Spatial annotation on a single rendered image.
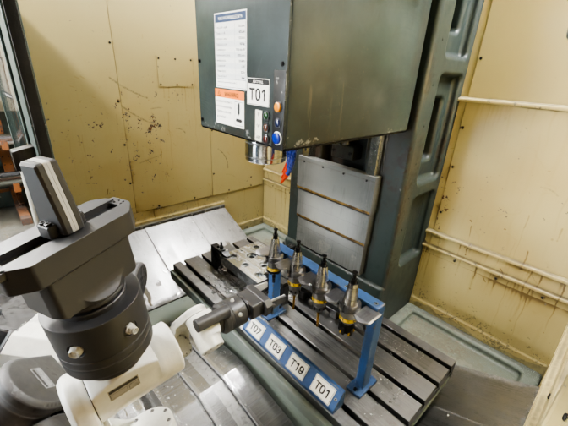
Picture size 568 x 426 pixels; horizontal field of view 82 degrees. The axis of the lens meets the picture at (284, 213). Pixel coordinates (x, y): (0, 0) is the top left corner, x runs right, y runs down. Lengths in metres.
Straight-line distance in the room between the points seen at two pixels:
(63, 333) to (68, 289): 0.04
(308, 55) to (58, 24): 1.36
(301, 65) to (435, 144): 0.99
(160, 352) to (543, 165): 1.53
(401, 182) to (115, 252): 1.27
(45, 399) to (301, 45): 0.83
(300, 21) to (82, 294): 0.75
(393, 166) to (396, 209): 0.19
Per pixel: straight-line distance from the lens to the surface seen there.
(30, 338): 0.72
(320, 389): 1.14
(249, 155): 1.23
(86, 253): 0.32
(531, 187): 1.69
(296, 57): 0.88
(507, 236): 1.76
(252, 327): 1.31
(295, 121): 0.90
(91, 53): 2.03
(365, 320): 0.95
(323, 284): 1.01
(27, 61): 1.20
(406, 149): 1.44
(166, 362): 0.44
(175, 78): 2.17
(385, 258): 1.62
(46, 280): 0.31
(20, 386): 0.59
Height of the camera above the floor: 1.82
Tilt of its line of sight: 24 degrees down
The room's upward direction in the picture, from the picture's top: 3 degrees clockwise
